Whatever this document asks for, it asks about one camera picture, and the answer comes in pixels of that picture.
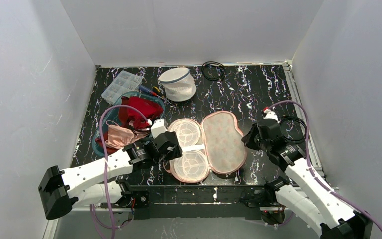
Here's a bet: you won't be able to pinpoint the dark red bra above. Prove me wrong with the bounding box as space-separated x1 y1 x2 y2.
118 96 164 131

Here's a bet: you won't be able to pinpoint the strawberry print mesh laundry bag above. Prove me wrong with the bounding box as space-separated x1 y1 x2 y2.
164 111 247 183

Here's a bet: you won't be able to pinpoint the white mesh laundry basket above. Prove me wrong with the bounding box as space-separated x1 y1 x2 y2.
158 67 196 102

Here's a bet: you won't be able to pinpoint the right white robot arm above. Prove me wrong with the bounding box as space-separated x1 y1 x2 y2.
242 118 373 239

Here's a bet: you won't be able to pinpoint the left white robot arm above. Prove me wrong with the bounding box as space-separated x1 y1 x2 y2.
38 131 182 220

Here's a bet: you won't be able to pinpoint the pink clothes in bin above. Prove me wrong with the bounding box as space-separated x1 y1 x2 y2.
103 120 150 155

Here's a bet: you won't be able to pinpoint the clear plastic screw organizer box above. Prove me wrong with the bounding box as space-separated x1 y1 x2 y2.
101 70 143 105

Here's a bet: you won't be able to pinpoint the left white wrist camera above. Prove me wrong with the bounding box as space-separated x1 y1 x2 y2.
151 119 167 139

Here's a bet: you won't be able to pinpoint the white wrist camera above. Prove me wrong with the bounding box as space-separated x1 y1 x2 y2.
151 119 167 139
263 107 279 122

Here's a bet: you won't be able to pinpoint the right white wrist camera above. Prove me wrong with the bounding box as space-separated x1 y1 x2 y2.
263 107 279 122

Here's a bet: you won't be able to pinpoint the black cable coil at right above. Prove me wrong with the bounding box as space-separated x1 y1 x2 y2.
279 115 309 144

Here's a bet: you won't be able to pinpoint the black cable coil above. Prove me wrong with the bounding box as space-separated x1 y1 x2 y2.
279 115 309 144
201 61 226 82

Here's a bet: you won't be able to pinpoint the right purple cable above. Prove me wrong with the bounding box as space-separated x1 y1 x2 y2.
263 100 382 239

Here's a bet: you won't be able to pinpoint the purple cable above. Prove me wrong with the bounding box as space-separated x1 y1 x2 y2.
90 105 152 239
263 100 382 239

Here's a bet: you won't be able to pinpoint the yellow handled screwdriver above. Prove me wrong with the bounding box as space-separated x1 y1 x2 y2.
152 86 171 104

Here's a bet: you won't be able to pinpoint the blue red handled screwdriver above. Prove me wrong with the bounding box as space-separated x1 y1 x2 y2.
138 85 159 97

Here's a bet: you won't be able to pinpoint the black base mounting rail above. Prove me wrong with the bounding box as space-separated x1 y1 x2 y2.
115 185 291 224

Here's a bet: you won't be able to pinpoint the aluminium frame rail right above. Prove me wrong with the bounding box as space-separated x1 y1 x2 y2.
283 60 323 172

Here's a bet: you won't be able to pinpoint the black cable coil at back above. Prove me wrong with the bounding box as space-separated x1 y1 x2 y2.
201 61 226 82

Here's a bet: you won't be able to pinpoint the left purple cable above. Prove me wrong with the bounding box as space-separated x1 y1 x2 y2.
90 105 152 239

